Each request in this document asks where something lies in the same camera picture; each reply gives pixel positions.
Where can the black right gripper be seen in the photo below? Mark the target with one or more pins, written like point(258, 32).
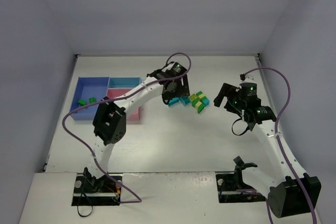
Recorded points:
point(228, 96)

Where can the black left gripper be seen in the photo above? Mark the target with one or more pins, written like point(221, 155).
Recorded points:
point(184, 91)

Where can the teal printed lego brick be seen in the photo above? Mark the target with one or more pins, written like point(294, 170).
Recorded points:
point(185, 100)

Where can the green yellow teal lego cluster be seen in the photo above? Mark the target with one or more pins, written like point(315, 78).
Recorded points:
point(199, 101)

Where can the dark green square lego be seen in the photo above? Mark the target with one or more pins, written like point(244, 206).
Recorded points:
point(92, 100)

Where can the teal green lego stack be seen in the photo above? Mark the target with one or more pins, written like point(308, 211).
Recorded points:
point(173, 102)

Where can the dark green sloped lego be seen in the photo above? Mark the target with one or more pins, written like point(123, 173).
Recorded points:
point(81, 102)

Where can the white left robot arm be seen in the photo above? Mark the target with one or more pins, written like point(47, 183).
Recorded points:
point(110, 120)

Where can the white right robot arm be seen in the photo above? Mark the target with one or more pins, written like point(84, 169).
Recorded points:
point(291, 191)

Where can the teal plastic bin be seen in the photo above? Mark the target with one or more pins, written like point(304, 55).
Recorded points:
point(124, 82)

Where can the blue plastic bin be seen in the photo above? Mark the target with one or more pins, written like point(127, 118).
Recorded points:
point(88, 87)

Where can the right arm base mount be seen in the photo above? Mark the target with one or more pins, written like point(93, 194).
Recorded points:
point(230, 190)

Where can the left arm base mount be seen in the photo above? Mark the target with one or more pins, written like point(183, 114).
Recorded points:
point(107, 193)

